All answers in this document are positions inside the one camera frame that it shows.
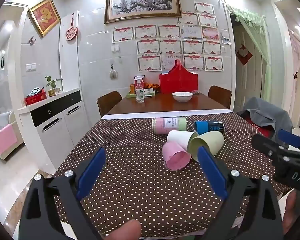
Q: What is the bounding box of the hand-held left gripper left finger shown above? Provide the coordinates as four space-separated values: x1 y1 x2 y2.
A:
19 147 107 240

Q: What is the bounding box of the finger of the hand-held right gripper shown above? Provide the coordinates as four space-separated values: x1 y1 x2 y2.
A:
251 133 300 163
277 129 300 153

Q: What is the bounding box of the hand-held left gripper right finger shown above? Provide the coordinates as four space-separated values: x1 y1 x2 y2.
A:
197 146 284 240

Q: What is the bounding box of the pink cup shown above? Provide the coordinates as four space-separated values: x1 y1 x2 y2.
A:
162 142 192 171

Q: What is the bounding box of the light green cup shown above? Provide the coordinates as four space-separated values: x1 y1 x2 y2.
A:
187 131 225 162

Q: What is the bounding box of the white cup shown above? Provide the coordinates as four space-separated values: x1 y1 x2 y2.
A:
167 130 199 153

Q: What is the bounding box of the person's right hand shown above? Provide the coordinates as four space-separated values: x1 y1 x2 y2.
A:
282 189 300 234

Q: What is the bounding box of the person's left hand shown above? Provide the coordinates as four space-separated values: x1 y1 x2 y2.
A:
107 219 142 240

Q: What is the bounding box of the red cloth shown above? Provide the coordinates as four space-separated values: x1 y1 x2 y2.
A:
240 112 275 138

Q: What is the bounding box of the grey jacket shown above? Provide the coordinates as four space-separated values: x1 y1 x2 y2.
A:
242 97 293 140

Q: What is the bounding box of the blue and black can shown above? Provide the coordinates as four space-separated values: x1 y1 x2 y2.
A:
194 120 225 136

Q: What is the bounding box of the brown polka-dot tablecloth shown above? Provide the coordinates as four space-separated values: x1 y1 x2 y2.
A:
52 109 298 239

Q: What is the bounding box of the white and black sideboard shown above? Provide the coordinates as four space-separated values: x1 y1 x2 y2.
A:
17 87 82 170

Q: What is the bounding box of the pink and green canister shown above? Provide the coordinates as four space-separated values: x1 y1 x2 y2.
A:
152 117 188 135

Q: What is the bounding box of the brown door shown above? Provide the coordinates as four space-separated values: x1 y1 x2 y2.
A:
231 17 263 110

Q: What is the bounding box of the brown wooden chair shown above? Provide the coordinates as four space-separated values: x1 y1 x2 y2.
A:
97 91 123 118
208 85 232 109

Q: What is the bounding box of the white bowl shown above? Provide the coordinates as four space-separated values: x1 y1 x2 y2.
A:
172 92 193 103

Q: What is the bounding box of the wooden dining table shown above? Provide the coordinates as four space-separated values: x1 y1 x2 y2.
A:
106 92 230 115

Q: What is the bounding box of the red box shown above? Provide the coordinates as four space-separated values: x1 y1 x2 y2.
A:
24 92 47 106

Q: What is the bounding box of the pink towel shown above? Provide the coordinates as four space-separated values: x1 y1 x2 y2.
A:
0 124 18 157

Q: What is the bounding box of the red diamond door decoration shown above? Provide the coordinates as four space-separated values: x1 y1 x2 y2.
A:
236 44 253 66

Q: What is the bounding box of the small potted plant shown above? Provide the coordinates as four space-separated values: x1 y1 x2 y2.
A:
45 76 63 97

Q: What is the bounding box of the clear spray bottle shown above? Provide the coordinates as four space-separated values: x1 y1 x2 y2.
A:
134 75 145 103

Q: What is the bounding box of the black and white packet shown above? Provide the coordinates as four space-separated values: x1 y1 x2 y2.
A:
27 87 44 97

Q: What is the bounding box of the beige sofa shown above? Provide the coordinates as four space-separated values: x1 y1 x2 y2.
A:
0 111 24 160

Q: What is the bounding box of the green tray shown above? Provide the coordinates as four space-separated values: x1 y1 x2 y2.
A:
126 91 155 99

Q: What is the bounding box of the red gift bag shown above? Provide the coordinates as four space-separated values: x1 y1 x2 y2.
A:
159 59 199 94

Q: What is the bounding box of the green door curtain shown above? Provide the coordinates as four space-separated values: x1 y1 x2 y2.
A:
225 2 272 100

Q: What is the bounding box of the round red hanging ornament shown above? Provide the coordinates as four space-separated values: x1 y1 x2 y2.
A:
65 12 78 41

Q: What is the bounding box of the gold framed red picture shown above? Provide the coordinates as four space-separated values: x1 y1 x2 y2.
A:
28 0 62 38

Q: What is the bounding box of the framed plum blossom painting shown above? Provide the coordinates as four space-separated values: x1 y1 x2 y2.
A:
104 0 182 24

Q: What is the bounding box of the wall hook with keys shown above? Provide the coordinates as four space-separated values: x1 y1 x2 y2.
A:
109 63 118 79

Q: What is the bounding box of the group of wall certificates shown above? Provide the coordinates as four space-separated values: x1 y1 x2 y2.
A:
112 1 224 72

